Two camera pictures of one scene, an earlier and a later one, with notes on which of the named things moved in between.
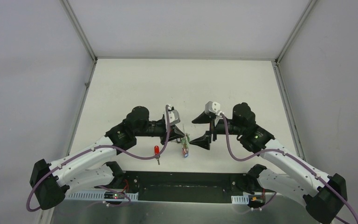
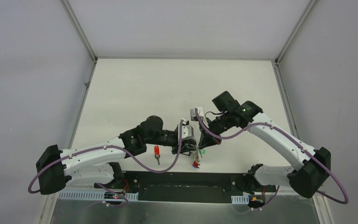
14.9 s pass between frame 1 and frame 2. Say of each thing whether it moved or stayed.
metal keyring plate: moved
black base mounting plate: stayed
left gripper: moved
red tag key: stayed
